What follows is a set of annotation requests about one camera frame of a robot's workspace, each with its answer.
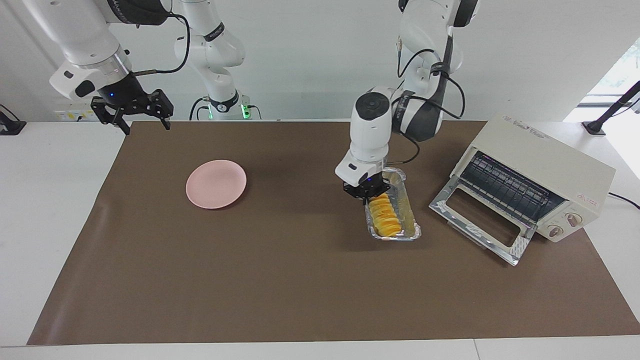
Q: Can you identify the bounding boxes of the golden bread loaf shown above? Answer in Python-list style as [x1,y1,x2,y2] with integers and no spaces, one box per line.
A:
[369,192,403,238]

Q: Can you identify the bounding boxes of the aluminium foil tray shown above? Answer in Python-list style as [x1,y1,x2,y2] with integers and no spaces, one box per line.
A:
[365,167,422,242]

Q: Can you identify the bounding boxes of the glass oven door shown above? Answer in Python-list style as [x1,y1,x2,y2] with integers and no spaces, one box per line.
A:
[428,176,538,267]

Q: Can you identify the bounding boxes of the metal oven rack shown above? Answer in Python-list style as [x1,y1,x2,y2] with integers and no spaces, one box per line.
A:
[459,151,557,227]

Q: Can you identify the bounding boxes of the cream toaster oven body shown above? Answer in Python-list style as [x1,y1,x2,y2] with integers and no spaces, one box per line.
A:
[450,116,617,244]

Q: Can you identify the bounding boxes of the pink round plate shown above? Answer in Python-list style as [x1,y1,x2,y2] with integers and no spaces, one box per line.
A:
[185,159,248,210]

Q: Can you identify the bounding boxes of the black table clamp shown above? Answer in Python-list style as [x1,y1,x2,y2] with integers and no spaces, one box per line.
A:
[0,104,27,136]

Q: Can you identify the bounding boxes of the brown table mat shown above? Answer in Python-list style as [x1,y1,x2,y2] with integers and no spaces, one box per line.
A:
[26,120,640,346]

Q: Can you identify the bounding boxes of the white wall socket box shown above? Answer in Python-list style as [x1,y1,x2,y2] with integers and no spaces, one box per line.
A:
[54,101,100,122]

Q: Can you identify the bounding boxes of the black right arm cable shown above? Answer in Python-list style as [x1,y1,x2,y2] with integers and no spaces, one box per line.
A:
[131,12,192,77]

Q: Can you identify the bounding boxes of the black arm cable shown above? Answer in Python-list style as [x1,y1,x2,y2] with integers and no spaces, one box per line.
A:
[131,12,192,77]
[387,37,467,167]

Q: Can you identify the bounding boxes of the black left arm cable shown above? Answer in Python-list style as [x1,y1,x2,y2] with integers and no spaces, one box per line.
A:
[387,37,467,167]

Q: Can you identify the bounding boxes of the black oven power cord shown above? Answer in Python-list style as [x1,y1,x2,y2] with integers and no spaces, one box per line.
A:
[607,192,640,211]

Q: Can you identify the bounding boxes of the black camera stand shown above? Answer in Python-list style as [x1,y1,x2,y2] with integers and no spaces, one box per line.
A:
[582,80,640,136]

